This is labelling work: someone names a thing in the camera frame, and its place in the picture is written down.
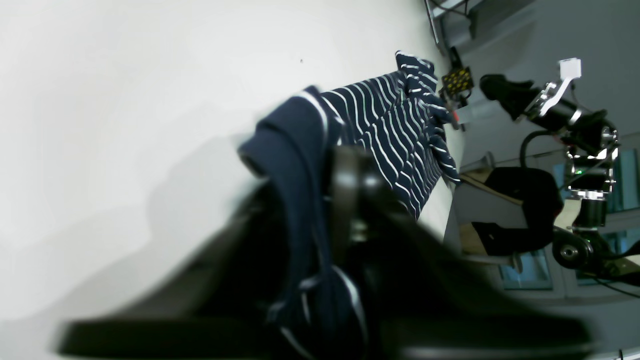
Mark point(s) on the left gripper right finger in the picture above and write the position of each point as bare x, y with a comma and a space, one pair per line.
421, 301

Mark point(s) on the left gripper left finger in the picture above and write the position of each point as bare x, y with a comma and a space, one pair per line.
215, 307

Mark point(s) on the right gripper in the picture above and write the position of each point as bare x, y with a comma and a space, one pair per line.
521, 99

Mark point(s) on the navy white striped T-shirt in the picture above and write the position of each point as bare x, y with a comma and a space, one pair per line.
399, 119

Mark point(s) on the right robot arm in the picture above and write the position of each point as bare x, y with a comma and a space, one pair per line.
592, 145

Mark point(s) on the yellow dotted black pad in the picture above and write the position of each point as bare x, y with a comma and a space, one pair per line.
458, 80

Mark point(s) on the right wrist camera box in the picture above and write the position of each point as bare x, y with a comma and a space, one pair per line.
570, 69

